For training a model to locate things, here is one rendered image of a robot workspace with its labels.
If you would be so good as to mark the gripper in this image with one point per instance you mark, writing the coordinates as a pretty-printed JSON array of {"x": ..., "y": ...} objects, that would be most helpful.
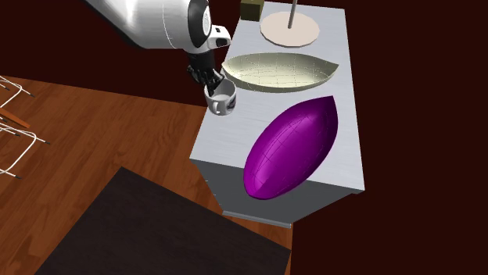
[{"x": 201, "y": 67}]

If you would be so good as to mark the white mug with dark print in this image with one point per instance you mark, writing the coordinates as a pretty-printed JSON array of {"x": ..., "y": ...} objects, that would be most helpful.
[{"x": 222, "y": 100}]

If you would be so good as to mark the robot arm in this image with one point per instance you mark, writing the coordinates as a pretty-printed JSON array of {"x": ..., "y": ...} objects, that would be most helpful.
[{"x": 152, "y": 21}]

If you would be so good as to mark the olive green box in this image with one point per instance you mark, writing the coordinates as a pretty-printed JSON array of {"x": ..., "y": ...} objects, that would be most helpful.
[{"x": 251, "y": 10}]

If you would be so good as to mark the cream leaf-shaped bowl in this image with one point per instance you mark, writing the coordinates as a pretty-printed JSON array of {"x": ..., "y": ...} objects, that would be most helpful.
[{"x": 278, "y": 72}]

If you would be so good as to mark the lamp with round beige base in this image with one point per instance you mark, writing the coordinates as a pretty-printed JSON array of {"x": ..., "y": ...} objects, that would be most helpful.
[{"x": 289, "y": 28}]

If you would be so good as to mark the purple leaf-shaped bowl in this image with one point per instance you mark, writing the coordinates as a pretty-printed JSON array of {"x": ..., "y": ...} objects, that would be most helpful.
[{"x": 291, "y": 146}]

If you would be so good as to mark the grey chest of drawers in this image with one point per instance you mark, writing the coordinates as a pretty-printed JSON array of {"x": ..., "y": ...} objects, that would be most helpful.
[{"x": 345, "y": 125}]

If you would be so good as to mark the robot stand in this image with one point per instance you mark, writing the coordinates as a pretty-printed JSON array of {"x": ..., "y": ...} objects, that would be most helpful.
[{"x": 160, "y": 232}]

